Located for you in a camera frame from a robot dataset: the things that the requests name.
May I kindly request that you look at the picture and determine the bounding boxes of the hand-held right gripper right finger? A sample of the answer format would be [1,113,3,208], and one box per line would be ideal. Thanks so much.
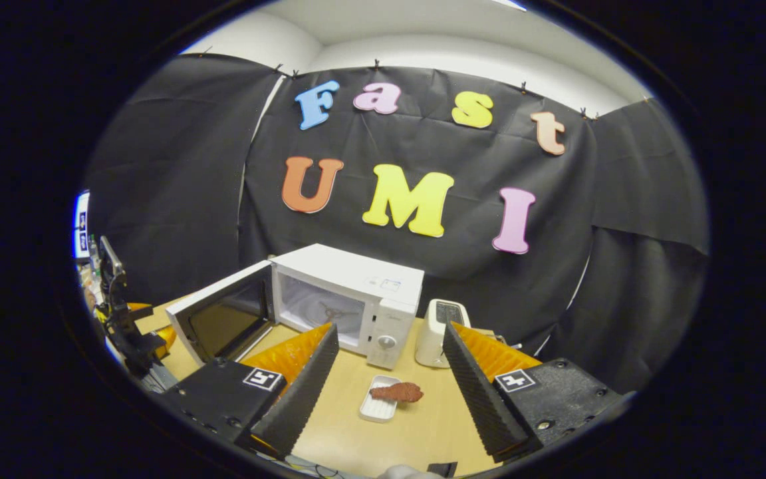
[442,321,626,464]

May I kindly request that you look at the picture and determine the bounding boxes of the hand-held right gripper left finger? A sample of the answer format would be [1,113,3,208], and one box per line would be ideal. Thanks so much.
[157,323,341,460]

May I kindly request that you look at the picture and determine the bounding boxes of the brown meat piece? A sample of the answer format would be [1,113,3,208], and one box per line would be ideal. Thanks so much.
[370,382,424,404]

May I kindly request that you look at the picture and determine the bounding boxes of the white microwave oven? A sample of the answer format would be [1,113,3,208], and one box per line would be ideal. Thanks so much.
[166,243,426,371]

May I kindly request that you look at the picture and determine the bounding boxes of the white rectangular plate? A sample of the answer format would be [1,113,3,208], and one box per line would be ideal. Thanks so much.
[358,375,402,424]

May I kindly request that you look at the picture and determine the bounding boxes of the white toaster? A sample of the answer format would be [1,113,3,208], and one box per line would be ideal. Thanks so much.
[415,299,471,369]

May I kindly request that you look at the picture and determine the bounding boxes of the white blue wall sign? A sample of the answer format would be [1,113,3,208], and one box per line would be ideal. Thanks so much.
[74,190,91,260]

